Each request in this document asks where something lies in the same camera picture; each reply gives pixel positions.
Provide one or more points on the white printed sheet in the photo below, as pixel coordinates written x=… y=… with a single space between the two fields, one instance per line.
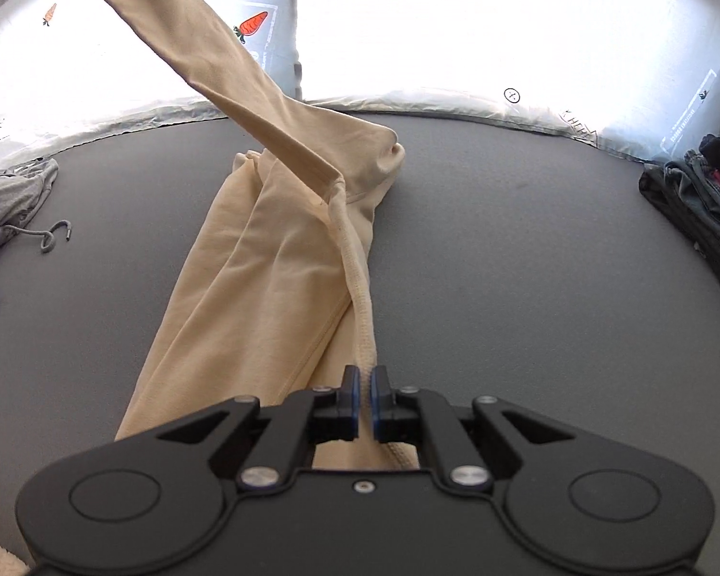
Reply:
x=456 y=42

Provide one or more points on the pile of dark folded clothes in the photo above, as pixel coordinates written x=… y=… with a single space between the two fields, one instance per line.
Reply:
x=705 y=210

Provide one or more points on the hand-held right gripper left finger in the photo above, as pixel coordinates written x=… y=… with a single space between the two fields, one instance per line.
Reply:
x=351 y=402

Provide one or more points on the beige long-sleeve shirt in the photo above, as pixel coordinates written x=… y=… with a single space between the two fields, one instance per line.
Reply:
x=264 y=264

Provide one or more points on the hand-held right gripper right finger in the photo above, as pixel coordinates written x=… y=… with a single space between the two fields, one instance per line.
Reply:
x=379 y=402

